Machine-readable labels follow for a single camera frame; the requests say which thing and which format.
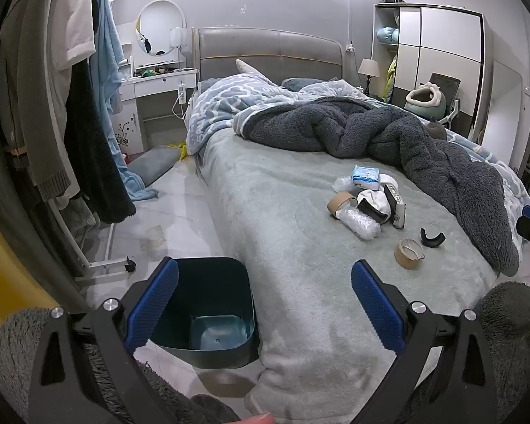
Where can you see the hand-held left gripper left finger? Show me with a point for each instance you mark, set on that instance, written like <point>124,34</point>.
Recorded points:
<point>152,304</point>

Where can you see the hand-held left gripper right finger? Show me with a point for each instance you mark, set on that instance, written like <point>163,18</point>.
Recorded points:
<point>377,309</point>

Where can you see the dark teal plastic bin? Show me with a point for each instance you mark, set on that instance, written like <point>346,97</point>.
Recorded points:
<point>212,300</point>

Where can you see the brown cardboard tape roll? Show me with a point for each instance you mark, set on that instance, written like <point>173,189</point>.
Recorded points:
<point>408,260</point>
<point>340,203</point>

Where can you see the blue white tissue pack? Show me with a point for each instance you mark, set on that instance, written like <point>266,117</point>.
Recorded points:
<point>364,176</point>

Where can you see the white metal clothes rack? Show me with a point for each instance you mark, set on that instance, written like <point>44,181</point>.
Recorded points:
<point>97,266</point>

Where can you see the bubble wrap roll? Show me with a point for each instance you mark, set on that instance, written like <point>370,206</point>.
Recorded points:
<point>360,223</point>

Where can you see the black curved plastic piece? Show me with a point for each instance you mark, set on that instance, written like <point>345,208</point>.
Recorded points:
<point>432,239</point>

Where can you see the person's grey fleece robe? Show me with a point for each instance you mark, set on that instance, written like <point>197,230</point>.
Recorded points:
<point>508,318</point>

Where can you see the white black patterned box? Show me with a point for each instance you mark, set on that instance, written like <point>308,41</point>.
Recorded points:
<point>396,207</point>

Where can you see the white plush cloth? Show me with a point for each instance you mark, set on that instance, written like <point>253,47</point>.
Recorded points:
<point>375,196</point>

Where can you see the white door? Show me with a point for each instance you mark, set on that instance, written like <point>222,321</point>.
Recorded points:
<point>508,106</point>

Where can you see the clear plastic wrap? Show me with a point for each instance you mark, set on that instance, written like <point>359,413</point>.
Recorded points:
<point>342,183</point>

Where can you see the light grey plush bedsheet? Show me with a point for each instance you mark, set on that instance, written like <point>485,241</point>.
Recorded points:
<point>269,229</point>

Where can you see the grey cat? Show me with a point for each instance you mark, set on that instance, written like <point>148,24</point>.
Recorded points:
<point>436,129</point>

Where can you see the grey floor cushion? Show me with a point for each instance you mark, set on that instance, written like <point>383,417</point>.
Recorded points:
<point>152,163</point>

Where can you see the yellow plastic object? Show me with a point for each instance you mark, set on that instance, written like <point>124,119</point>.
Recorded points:
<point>4,274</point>

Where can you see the black fleece coat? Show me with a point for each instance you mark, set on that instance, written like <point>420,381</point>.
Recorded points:
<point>92,150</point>

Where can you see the cream green plush pet bed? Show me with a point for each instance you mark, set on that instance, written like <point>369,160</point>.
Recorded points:
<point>424,99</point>

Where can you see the black office chair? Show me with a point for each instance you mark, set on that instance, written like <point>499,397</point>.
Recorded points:
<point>448,81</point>

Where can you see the dark grey fleece blanket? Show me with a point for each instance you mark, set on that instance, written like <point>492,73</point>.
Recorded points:
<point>335,128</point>

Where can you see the white wardrobe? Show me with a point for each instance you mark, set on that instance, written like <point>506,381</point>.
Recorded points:
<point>441,53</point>

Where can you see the yellow green cloth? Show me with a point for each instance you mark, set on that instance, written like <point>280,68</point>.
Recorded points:
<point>392,70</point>

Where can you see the blue patterned duvet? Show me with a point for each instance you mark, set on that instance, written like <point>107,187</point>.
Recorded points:
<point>221,106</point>

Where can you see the light blue robe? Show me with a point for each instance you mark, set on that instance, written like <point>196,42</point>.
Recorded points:
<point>110,97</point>

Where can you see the white power strip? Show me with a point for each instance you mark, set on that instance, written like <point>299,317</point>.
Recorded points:
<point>182,90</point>

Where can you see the white dressing table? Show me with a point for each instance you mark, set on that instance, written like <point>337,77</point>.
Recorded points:
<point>159,84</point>

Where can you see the bedside lamp with shade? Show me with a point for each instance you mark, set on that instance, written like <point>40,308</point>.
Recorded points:
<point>370,68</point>

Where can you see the dark blue pillow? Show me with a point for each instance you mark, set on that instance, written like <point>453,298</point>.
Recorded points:
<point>298,84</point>

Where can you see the grey knit sweater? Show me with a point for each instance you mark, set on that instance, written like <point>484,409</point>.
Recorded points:
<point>31,97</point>

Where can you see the light grey pillow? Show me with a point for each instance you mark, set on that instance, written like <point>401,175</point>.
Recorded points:
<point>247,68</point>

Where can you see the clear table lamp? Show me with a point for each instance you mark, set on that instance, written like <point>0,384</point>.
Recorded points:
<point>179,37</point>

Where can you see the grey upholstered bed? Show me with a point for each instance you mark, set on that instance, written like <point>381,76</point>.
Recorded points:
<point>269,51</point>

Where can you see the white t-shirt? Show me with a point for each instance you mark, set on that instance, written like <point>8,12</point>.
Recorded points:
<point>77,13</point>

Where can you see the round wall mirror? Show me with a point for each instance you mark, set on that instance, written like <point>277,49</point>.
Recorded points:
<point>159,26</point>

